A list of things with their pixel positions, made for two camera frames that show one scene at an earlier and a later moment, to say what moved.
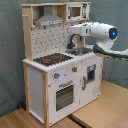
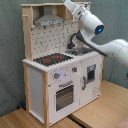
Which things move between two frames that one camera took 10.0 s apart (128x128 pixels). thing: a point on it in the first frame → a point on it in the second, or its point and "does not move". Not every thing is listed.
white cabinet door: (90, 79) does not move
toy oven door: (64, 96) does not move
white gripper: (83, 29) → (77, 11)
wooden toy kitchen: (62, 73) does not move
